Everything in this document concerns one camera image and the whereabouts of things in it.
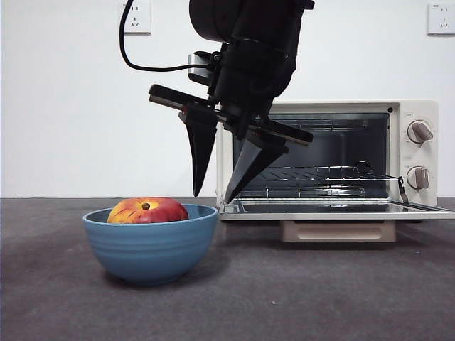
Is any oven door with taupe handle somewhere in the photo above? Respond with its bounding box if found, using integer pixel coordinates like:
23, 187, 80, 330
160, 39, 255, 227
217, 197, 455, 244

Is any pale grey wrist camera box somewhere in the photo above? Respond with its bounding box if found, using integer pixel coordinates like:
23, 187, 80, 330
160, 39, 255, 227
187, 52, 218, 85

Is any taupe oven knob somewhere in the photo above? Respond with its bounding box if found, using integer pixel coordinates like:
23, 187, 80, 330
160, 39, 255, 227
407, 119, 435, 145
406, 165, 431, 190

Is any red yellow apple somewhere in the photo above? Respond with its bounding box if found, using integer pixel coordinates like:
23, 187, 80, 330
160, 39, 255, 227
106, 197, 190, 224

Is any cream toaster oven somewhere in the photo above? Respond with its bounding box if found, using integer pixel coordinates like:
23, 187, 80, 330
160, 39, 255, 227
215, 99, 440, 223

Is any white wall socket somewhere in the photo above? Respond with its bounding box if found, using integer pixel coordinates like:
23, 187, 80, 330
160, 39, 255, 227
120, 1, 152, 36
427, 2, 455, 36

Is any black camera cable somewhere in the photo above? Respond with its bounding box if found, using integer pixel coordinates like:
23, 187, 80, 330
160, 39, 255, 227
119, 0, 190, 72

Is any wire oven rack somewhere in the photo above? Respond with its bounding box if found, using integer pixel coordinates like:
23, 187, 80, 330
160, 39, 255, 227
233, 161, 405, 200

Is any blue ribbed bowl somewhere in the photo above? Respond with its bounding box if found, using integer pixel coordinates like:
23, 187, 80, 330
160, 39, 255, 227
82, 204, 219, 287

